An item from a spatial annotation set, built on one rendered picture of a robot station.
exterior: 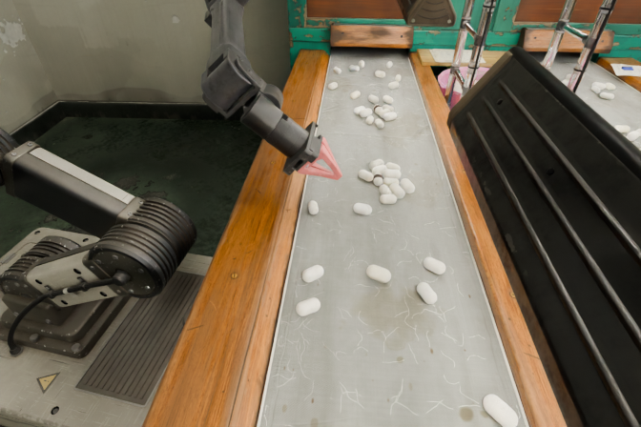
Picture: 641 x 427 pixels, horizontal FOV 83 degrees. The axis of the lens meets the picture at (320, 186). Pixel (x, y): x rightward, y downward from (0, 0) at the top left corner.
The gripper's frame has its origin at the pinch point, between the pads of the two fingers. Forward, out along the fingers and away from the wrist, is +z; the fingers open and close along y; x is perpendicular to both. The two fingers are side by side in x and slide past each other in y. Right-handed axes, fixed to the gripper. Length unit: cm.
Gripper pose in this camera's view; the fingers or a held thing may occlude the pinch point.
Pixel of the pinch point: (336, 174)
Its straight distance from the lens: 67.5
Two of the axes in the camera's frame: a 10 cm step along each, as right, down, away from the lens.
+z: 7.5, 5.7, 3.3
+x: -6.5, 5.6, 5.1
